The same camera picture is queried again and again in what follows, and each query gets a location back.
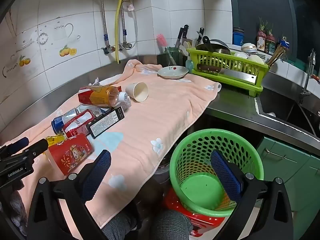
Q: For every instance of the red label sauce jar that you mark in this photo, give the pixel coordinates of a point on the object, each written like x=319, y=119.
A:
x=261, y=41

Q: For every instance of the blue pipe valve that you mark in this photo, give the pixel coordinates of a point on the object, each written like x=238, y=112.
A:
x=107, y=46

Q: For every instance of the white plate with red print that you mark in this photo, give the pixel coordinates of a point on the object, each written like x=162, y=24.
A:
x=172, y=72

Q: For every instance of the cream paper cup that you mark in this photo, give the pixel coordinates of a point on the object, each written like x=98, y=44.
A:
x=130, y=90

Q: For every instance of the stacked patterned bowls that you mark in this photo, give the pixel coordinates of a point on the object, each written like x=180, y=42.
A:
x=248, y=47

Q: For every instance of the white rice paddle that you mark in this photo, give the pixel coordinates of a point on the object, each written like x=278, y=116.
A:
x=185, y=47

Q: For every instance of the white bowl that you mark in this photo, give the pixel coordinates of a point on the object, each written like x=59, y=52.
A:
x=255, y=58

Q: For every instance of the dark sauce jar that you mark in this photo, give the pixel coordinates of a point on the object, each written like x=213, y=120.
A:
x=270, y=43

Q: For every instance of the blue lidded jar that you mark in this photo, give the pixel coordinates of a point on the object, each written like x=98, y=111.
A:
x=238, y=36

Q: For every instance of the person's grey trousers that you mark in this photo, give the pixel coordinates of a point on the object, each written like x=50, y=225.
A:
x=170, y=225

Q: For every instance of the green cabinet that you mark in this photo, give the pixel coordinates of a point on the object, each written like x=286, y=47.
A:
x=287, y=170

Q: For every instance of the orange printed towel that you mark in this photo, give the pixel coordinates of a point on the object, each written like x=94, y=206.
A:
x=155, y=110

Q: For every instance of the green glass jar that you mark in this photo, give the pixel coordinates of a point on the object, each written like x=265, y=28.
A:
x=172, y=55

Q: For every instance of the green plastic dish rack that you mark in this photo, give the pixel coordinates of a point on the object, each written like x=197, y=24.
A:
x=240, y=90

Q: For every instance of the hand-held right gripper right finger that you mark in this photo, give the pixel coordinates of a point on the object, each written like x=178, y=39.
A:
x=225, y=175

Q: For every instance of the red printed paper cup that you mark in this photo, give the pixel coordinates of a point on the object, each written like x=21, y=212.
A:
x=70, y=152

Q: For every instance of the crushed red can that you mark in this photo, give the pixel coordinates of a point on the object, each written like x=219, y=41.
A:
x=75, y=127

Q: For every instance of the red plastic stool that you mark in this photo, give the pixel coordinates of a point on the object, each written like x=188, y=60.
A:
x=200, y=223

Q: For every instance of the black cardboard box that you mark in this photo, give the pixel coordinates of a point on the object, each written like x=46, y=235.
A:
x=105, y=122

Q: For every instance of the steel sink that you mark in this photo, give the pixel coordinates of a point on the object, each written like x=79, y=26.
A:
x=280, y=107

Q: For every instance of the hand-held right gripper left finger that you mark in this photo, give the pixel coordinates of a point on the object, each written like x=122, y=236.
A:
x=97, y=175

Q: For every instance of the grey glittery wrapper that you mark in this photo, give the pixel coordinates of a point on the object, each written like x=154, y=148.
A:
x=126, y=104

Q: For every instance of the pink bottle brush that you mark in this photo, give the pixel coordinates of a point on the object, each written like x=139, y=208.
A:
x=161, y=40

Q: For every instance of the green plastic basket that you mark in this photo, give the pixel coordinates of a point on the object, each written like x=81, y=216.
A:
x=200, y=187

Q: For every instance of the teal soap bottle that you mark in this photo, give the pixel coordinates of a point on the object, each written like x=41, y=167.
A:
x=189, y=65

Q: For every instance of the bundle of chopsticks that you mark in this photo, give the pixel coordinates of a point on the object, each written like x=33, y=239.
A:
x=275, y=55

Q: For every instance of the small yellow bottle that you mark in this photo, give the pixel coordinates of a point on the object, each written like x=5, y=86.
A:
x=57, y=140

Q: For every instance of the crushed blue can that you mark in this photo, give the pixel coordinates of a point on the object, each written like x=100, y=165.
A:
x=58, y=123

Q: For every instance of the tea bottle with red label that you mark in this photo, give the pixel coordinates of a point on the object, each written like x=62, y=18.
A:
x=100, y=96

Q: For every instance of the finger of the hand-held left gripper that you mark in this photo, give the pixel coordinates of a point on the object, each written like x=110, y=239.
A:
x=37, y=147
x=16, y=145

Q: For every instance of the silver wrapper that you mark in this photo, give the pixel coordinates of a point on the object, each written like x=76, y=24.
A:
x=95, y=81

